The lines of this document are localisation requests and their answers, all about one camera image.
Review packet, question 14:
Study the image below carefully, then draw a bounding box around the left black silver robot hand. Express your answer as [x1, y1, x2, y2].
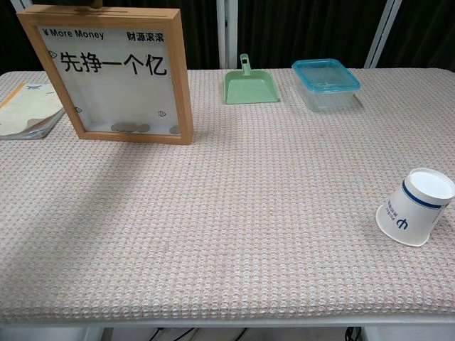
[49, 0, 104, 12]

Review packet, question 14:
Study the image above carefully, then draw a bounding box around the green plastic dustpan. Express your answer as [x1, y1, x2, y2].
[223, 53, 282, 105]

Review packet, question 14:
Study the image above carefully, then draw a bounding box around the clear container with blue lid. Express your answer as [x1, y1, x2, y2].
[291, 58, 362, 113]

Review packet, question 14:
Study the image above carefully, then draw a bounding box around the beige woven tablecloth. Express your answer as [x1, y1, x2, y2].
[0, 68, 455, 323]

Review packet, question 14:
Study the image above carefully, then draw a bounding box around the white paper cup blue print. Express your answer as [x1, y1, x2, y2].
[375, 167, 455, 247]

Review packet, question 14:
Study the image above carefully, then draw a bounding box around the wooden frame money box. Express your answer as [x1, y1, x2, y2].
[16, 7, 195, 146]

